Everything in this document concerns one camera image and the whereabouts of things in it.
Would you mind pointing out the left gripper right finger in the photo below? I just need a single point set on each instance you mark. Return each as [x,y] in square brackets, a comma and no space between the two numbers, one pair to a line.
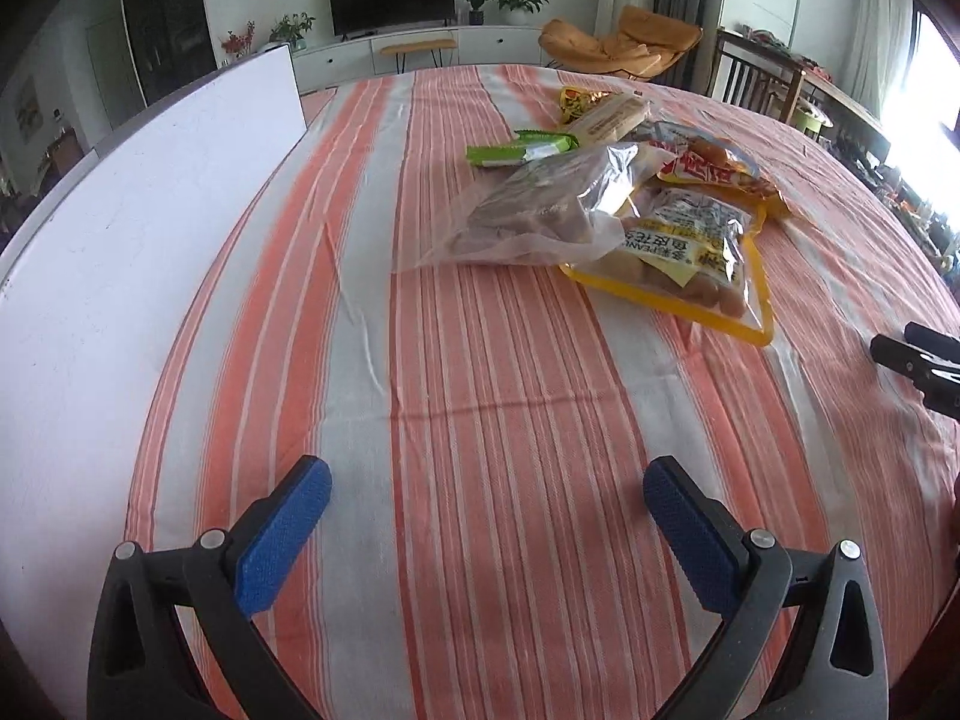
[834,664]

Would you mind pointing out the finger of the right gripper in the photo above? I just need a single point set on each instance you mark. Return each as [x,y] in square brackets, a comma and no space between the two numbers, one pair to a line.
[934,343]
[934,378]

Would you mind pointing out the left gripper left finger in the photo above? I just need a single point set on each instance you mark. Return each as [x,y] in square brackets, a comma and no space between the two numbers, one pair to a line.
[140,665]

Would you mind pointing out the yellow peanut snack bag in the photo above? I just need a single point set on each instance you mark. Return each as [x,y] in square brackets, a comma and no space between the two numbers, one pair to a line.
[690,252]

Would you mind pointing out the yellow red chicken feet bag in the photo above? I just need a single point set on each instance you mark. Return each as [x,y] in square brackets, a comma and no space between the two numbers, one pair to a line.
[703,165]

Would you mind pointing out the long cream biscuit pack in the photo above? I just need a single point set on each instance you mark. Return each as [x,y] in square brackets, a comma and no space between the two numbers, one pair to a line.
[609,120]

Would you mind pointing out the clear bag brown snacks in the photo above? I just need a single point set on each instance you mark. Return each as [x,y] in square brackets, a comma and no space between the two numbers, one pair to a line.
[563,210]

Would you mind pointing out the green wafer snack pack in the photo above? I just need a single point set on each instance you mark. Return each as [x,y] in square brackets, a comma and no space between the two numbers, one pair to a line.
[525,147]

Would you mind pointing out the orange dried meat bag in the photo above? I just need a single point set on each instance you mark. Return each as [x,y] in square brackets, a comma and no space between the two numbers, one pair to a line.
[676,138]

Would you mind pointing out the dark wooden dining chair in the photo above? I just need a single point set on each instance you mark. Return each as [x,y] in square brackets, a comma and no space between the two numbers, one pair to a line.
[755,76]

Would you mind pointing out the striped orange tablecloth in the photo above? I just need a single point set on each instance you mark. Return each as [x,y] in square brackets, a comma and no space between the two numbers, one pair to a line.
[486,553]

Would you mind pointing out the white cardboard box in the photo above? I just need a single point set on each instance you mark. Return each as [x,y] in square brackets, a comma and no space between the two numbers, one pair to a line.
[95,286]

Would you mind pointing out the orange lounge chair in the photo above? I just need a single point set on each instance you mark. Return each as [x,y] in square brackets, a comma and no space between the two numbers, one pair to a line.
[642,46]

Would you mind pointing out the small yellow snack bag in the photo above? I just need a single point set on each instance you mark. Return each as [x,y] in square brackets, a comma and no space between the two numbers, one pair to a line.
[574,102]

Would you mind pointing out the small potted plant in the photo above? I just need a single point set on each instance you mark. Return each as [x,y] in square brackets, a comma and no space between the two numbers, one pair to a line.
[475,15]

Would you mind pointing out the wooden bench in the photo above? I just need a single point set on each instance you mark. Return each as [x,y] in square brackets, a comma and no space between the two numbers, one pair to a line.
[439,50]

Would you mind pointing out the red flower vase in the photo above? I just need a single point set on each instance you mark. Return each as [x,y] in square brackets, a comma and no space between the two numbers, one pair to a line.
[237,45]

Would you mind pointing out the white tv cabinet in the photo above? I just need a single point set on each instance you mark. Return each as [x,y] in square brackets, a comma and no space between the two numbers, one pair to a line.
[357,59]

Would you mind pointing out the green plant by vase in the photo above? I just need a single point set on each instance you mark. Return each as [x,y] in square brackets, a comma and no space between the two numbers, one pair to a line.
[292,30]

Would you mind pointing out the black display cabinet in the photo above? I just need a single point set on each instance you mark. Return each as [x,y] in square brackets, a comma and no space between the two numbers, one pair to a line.
[170,44]

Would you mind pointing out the framed wall painting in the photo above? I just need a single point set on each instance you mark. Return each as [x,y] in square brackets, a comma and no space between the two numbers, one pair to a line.
[28,113]

